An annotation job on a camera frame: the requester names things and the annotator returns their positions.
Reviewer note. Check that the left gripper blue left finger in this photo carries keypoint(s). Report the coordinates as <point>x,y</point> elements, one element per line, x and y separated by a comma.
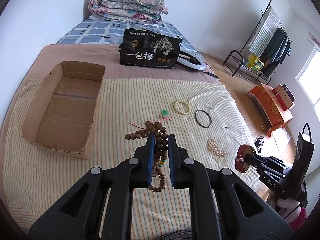
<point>150,149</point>

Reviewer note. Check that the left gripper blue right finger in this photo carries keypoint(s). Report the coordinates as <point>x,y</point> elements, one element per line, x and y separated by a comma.
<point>173,158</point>

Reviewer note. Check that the brown leather strap watch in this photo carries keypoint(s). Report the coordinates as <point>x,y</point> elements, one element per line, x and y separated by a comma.
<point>240,164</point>

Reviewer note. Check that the yellow striped blanket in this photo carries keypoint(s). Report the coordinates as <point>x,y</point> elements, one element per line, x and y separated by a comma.
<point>34,179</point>

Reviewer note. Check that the orange cloth covered table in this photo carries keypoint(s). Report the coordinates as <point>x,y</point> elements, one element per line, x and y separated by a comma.
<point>275,115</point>

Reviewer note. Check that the stacked gift boxes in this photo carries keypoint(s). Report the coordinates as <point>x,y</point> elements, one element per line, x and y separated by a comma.
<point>284,96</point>

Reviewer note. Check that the open cardboard box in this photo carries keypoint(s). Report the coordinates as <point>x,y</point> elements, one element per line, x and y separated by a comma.
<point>61,115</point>

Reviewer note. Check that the black snack bag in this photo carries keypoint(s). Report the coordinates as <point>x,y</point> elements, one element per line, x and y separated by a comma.
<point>145,48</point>

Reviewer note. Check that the yellow box on rack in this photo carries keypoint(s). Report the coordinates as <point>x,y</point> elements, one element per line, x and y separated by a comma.
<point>254,64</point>

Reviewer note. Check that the dark hanging clothes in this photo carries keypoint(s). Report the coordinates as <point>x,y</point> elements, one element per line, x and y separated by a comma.
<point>275,53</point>

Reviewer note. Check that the black clothes rack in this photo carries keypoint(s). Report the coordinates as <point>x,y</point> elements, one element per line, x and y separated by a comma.
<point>237,60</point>

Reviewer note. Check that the blue checked bed sheet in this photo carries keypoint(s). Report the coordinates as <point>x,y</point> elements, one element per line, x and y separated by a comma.
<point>112,32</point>

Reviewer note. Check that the brown bed blanket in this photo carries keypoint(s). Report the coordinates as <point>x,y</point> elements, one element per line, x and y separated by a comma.
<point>106,55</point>

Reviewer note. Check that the folded floral quilt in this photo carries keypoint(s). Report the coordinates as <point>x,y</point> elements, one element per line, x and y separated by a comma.
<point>149,11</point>

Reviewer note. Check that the striped hanging towel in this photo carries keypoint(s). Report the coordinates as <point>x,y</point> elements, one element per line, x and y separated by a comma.
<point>265,30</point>

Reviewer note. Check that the white ring light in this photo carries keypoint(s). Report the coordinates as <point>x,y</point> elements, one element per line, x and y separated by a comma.
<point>191,61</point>

